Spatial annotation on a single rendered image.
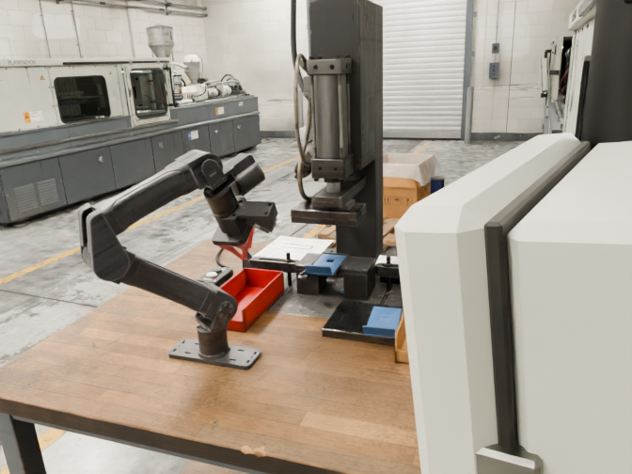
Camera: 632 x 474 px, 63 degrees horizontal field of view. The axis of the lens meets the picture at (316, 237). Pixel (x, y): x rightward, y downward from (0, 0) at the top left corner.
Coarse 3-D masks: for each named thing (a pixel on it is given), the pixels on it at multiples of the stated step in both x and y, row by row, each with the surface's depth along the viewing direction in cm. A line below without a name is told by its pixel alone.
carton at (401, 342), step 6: (402, 318) 113; (402, 324) 112; (396, 330) 108; (402, 330) 112; (396, 336) 107; (402, 336) 113; (396, 342) 107; (402, 342) 113; (396, 348) 108; (402, 348) 113; (396, 354) 108; (402, 354) 108; (396, 360) 109; (402, 360) 108; (408, 360) 108
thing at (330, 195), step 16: (352, 176) 154; (320, 192) 136; (336, 192) 135; (352, 192) 139; (304, 208) 137; (320, 208) 136; (336, 208) 134; (352, 208) 135; (320, 224) 135; (336, 224) 134; (352, 224) 132
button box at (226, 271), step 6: (216, 258) 171; (222, 264) 165; (210, 270) 155; (222, 270) 154; (228, 270) 155; (204, 276) 150; (216, 276) 150; (222, 276) 150; (228, 276) 153; (210, 282) 147; (216, 282) 147; (222, 282) 150
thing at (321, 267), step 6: (324, 258) 144; (330, 258) 144; (336, 258) 144; (342, 258) 144; (306, 264) 133; (318, 264) 140; (324, 264) 140; (330, 264) 139; (336, 264) 139; (306, 270) 135; (312, 270) 134; (318, 270) 133; (324, 270) 132; (330, 270) 132
